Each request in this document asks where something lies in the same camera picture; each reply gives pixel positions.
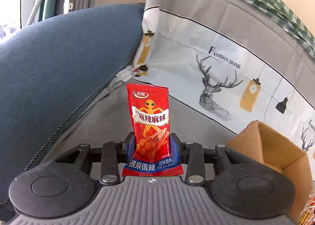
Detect red spicy snack packet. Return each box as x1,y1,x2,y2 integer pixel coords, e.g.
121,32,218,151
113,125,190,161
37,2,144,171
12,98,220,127
122,83,183,177

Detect clear bag of fried snacks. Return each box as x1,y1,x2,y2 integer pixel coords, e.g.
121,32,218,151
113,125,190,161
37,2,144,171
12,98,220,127
298,194,315,225

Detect brown cardboard box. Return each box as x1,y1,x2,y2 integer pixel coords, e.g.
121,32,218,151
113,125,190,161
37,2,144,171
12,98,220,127
227,120,313,222

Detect dark blue sofa cushion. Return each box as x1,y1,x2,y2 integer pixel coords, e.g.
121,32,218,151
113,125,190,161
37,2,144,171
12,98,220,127
0,3,146,222

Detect green checkered blanket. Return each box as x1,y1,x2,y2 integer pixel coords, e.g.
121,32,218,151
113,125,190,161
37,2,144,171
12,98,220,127
243,0,314,59

